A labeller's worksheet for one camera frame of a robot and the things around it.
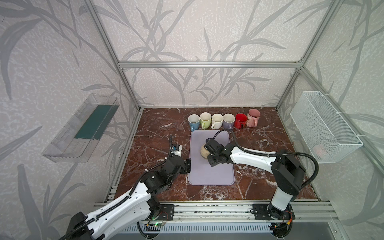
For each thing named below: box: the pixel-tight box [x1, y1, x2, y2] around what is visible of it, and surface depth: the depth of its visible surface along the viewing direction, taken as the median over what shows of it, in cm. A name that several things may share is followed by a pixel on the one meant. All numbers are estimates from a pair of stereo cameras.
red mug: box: [234, 113, 248, 129], surface depth 107 cm
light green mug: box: [200, 112, 212, 130], surface depth 105 cm
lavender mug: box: [223, 113, 236, 130], surface depth 107 cm
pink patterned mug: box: [246, 108, 261, 128], surface depth 105 cm
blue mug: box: [188, 114, 200, 132], surface depth 102 cm
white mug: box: [211, 113, 224, 130], surface depth 104 cm
